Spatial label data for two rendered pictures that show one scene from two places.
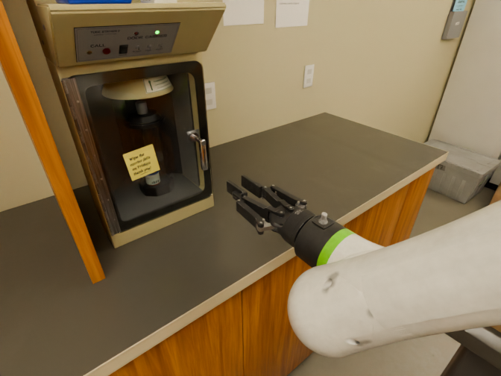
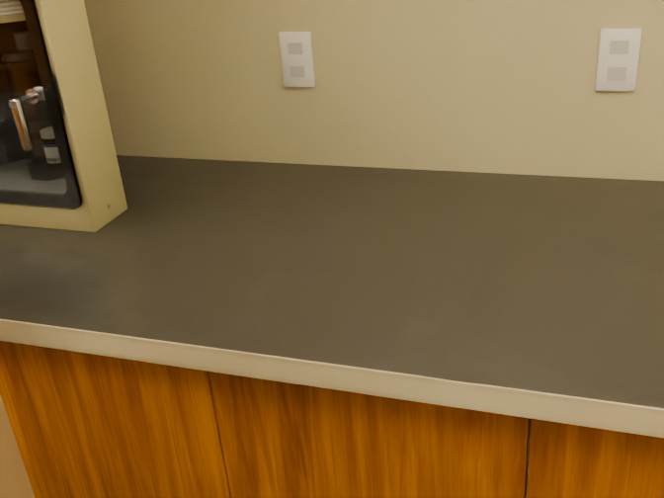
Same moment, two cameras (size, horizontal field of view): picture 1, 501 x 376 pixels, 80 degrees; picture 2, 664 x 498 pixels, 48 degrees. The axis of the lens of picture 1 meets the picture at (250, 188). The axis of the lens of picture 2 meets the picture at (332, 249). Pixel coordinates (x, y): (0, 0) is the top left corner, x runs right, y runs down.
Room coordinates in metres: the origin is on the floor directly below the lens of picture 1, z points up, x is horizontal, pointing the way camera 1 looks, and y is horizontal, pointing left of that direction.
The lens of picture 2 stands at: (0.52, -1.19, 1.50)
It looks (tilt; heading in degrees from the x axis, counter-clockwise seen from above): 27 degrees down; 59
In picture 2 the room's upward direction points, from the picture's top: 5 degrees counter-clockwise
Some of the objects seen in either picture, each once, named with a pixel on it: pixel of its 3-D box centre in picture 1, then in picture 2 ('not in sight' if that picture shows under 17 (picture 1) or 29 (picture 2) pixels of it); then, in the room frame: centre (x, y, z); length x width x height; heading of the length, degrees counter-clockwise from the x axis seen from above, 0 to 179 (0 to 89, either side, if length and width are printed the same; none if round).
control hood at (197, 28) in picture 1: (143, 33); not in sight; (0.66, 0.21, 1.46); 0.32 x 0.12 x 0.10; 128
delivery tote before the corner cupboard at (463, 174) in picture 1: (448, 170); not in sight; (2.44, -1.84, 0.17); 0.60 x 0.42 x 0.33; 36
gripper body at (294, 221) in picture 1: (291, 221); not in sight; (0.47, -0.08, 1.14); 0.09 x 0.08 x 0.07; 38
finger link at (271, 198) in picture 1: (276, 203); not in sight; (0.53, -0.06, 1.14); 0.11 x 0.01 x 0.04; 27
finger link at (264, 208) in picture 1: (261, 210); not in sight; (0.50, -0.02, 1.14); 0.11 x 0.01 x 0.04; 50
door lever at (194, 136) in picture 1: (200, 151); (28, 120); (0.74, 0.14, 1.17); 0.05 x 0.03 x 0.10; 38
